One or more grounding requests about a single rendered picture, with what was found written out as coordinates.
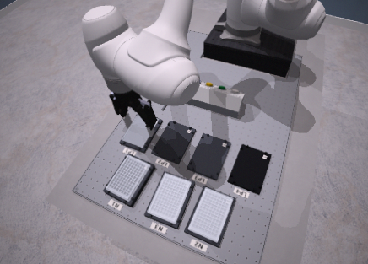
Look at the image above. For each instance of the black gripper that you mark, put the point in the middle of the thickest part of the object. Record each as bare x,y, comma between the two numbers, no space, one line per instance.
135,101

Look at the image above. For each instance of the white button panel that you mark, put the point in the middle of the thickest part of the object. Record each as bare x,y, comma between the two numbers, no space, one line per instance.
218,99

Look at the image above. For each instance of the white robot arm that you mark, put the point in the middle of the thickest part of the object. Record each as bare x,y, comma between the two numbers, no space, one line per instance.
155,63

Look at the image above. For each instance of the white label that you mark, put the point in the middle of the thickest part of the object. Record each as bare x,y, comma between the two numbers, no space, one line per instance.
158,227
241,193
128,151
199,245
162,162
116,205
199,179

